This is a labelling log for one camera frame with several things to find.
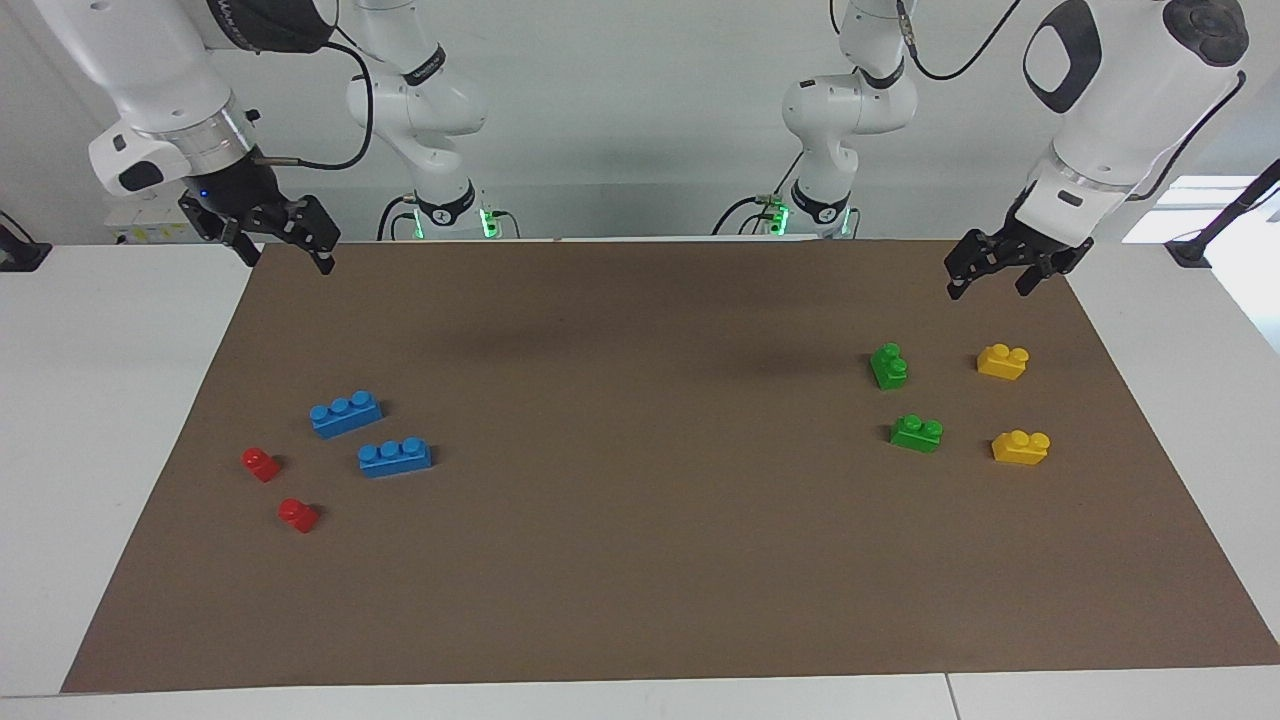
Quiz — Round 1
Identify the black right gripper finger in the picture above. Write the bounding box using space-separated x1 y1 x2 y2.
214 224 264 269
285 194 342 277

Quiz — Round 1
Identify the black left base cable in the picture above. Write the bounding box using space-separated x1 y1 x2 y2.
712 150 806 238

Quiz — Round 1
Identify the green two-stud brick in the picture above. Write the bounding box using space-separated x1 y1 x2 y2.
869 342 911 391
889 414 944 455

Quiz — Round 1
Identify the black right base cable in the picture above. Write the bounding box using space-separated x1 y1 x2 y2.
377 193 421 242

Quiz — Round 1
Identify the brown table mat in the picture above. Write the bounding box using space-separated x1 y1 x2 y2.
60 238 1280 694

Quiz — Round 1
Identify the white box with yellow label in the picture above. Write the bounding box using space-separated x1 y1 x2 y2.
105 197 201 246

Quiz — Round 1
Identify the black table clamp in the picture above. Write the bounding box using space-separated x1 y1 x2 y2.
0 210 53 273

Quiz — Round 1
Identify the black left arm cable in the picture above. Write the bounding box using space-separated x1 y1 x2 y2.
895 0 1248 201

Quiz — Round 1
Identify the blue three-stud brick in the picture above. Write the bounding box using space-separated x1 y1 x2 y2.
309 390 384 440
358 437 433 479

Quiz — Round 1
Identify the yellow two-stud brick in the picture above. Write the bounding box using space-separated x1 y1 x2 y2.
990 429 1052 467
976 343 1031 382

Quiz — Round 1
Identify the black base cable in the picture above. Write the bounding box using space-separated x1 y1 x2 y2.
377 193 421 242
712 150 806 238

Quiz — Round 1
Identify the black camera stand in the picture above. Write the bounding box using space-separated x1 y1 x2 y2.
1165 158 1280 269

